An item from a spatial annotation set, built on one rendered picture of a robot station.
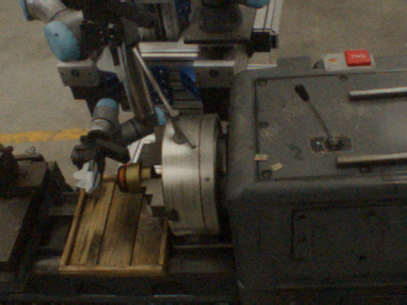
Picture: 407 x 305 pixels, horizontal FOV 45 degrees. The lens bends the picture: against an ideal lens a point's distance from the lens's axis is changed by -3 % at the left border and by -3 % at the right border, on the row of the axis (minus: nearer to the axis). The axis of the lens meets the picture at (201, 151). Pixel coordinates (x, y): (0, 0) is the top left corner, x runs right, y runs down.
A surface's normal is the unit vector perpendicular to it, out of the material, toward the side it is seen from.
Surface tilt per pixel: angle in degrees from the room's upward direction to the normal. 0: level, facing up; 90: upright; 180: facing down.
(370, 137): 0
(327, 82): 0
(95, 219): 0
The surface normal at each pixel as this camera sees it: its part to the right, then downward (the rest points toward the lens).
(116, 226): -0.13, -0.71
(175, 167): -0.14, -0.17
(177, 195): -0.11, 0.25
